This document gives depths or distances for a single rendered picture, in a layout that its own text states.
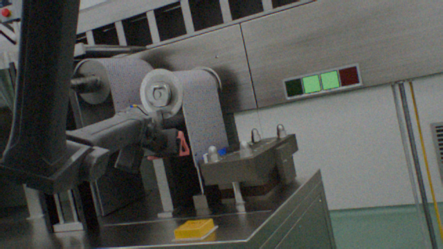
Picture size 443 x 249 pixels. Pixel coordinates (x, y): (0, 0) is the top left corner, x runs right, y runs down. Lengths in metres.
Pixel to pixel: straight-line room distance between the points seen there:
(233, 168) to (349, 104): 2.70
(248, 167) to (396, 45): 0.58
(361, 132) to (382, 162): 0.29
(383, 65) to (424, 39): 0.13
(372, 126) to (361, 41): 2.42
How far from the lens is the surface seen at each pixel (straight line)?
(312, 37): 1.50
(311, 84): 1.49
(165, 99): 1.31
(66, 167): 0.62
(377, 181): 3.94
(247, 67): 1.57
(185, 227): 1.08
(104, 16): 1.89
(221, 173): 1.25
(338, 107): 3.88
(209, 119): 1.43
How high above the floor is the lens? 1.20
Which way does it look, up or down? 3 degrees down
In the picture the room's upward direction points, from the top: 12 degrees counter-clockwise
